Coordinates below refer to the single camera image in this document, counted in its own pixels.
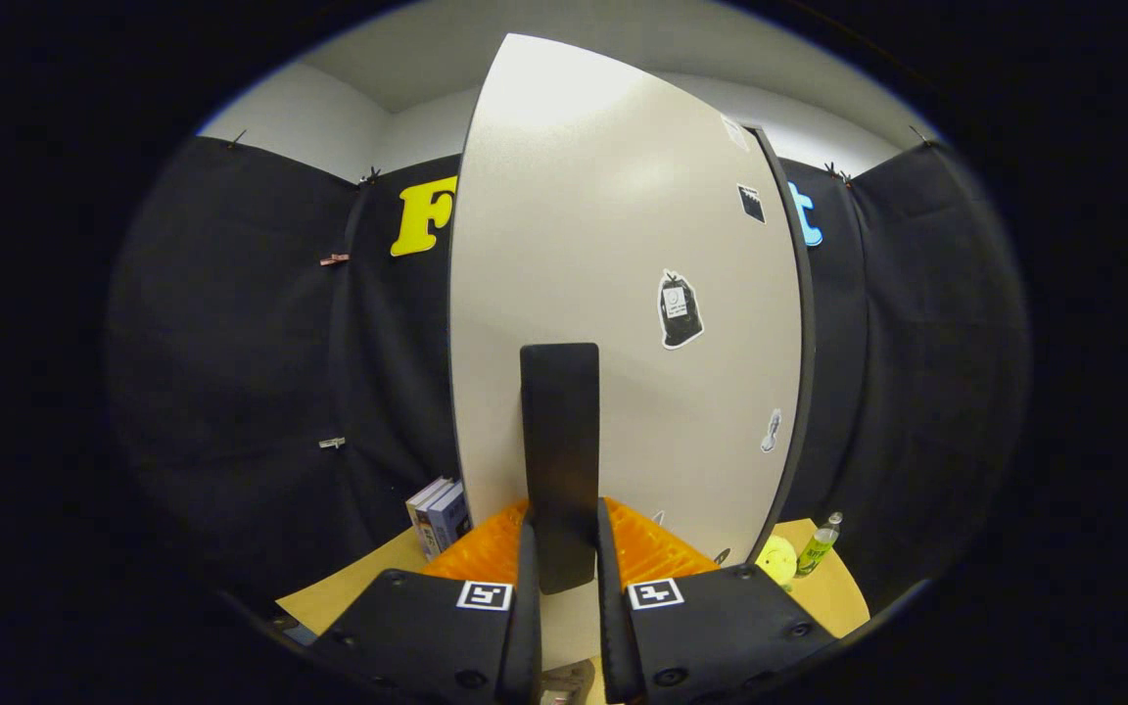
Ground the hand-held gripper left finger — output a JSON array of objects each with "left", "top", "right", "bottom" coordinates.
[{"left": 309, "top": 499, "right": 545, "bottom": 705}]

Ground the purple paperback book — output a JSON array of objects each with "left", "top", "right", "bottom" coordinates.
[{"left": 427, "top": 482, "right": 472, "bottom": 554}]

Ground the green plastic bottle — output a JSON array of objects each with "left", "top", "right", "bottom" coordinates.
[{"left": 796, "top": 511, "right": 844, "bottom": 579}]

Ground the yellow perforated ball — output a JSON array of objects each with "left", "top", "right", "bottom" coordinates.
[{"left": 755, "top": 534, "right": 800, "bottom": 591}]

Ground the grey shoe cabinet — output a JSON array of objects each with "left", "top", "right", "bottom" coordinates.
[{"left": 748, "top": 127, "right": 817, "bottom": 564}]

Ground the black door handle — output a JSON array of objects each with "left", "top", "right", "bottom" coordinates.
[{"left": 520, "top": 343, "right": 601, "bottom": 595}]

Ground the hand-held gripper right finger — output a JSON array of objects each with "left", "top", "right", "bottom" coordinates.
[{"left": 593, "top": 496, "right": 839, "bottom": 705}]

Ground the white paperback book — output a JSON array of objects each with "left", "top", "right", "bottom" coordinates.
[{"left": 405, "top": 477, "right": 452, "bottom": 561}]

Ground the black backdrop cloth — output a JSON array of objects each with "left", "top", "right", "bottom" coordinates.
[{"left": 104, "top": 135, "right": 1030, "bottom": 628}]

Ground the brown fuzzy shoe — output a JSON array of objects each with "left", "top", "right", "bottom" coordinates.
[{"left": 540, "top": 659, "right": 596, "bottom": 705}]

